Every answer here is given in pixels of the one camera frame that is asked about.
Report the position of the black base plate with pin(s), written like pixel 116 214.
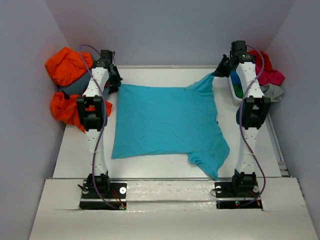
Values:
pixel 114 200
pixel 227 199

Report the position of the teal t shirt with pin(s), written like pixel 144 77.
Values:
pixel 171 120

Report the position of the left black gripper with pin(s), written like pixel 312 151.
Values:
pixel 117 81

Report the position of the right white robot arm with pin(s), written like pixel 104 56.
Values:
pixel 250 117

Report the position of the grey t shirt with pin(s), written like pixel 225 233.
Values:
pixel 274 92

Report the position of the white plastic laundry basket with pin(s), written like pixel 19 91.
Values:
pixel 236 101

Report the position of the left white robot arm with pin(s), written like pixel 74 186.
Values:
pixel 92 112

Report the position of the red t shirt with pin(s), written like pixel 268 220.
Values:
pixel 261 57

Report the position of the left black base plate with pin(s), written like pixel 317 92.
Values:
pixel 114 200

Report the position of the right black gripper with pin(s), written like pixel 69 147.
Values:
pixel 220 71

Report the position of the orange t shirt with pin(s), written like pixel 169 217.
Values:
pixel 63 108

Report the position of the green garment in basket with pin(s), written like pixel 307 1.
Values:
pixel 238 90

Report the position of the magenta t shirt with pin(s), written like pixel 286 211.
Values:
pixel 270 76

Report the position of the blue t shirt in basket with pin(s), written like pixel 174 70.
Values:
pixel 235 79

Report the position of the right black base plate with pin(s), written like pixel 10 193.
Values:
pixel 227 199

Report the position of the dark red folded shirt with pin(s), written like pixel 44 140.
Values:
pixel 111 87

